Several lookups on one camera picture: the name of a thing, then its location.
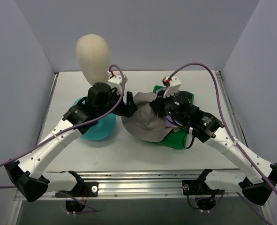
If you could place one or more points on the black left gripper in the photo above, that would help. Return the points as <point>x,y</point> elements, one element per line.
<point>125,107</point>

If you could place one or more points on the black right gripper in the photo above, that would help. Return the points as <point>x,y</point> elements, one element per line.
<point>157,106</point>

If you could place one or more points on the purple baseball cap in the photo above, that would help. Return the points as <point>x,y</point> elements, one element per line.
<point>169,122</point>

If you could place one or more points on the grey bucket hat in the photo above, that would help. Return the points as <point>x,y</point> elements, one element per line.
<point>144,124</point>

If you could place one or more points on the teal bucket hat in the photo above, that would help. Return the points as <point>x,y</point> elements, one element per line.
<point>102,129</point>

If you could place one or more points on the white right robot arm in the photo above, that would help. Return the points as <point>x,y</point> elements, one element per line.
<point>256,178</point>

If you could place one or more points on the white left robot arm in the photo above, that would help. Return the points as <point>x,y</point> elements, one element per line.
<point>28,172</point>

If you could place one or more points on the pink baseball cap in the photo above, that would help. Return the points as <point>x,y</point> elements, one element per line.
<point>174,128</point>

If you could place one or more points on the green plastic tray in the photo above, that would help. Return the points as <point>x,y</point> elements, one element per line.
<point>174,140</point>

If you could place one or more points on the beige mannequin head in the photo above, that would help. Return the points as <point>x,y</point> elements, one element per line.
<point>94,58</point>

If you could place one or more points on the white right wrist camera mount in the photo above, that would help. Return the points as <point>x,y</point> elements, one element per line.
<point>171,86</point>

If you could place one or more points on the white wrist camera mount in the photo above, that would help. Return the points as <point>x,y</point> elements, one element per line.
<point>115,82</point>
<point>171,86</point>

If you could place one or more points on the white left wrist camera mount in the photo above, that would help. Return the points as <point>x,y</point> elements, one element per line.
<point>115,82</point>

